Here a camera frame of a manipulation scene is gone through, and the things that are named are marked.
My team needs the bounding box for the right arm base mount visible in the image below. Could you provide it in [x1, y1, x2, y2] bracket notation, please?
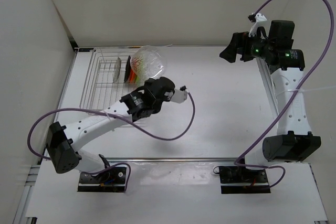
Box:
[213, 166, 270, 194]

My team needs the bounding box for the clear ribbed glass plate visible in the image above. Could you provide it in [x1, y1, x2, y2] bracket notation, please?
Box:
[113, 57, 122, 83]

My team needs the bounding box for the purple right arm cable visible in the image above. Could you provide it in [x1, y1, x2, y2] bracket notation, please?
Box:
[234, 0, 334, 189]

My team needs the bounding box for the metal wire dish rack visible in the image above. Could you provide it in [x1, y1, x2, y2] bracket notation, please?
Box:
[79, 47, 139, 111]

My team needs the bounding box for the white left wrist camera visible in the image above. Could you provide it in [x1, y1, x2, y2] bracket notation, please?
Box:
[164, 86, 188, 104]

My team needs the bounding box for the white zip tie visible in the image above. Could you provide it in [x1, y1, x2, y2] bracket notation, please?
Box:
[282, 86, 336, 93]

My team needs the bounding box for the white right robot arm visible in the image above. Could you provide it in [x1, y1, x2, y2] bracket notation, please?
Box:
[219, 20, 321, 182]

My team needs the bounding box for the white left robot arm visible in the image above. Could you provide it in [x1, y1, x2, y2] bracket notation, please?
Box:
[47, 77, 175, 182]

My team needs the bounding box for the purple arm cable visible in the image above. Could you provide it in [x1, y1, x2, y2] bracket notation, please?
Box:
[234, 0, 334, 189]
[28, 89, 196, 161]

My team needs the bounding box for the clear bumpy glass plate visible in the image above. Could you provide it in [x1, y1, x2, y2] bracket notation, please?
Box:
[130, 45, 167, 80]

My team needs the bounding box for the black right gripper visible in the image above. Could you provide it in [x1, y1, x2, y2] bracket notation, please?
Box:
[219, 29, 274, 63]

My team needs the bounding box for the orange plate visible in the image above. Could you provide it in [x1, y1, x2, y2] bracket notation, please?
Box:
[129, 72, 137, 83]

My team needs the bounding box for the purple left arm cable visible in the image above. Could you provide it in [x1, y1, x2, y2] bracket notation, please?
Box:
[28, 89, 196, 161]

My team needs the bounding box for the green plate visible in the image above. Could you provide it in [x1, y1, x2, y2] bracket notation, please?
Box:
[134, 76, 144, 85]

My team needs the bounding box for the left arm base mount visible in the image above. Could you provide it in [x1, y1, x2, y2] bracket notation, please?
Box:
[77, 163, 131, 193]

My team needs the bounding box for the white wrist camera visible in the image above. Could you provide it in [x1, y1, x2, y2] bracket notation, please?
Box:
[164, 86, 188, 104]
[248, 13, 268, 37]

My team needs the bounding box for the aluminium table frame rail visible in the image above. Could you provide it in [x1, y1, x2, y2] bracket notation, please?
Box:
[256, 58, 279, 119]

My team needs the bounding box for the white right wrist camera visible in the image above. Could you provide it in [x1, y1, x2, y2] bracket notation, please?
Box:
[248, 13, 268, 37]

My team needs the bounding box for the black plate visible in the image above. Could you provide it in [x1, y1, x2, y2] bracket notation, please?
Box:
[124, 56, 131, 83]

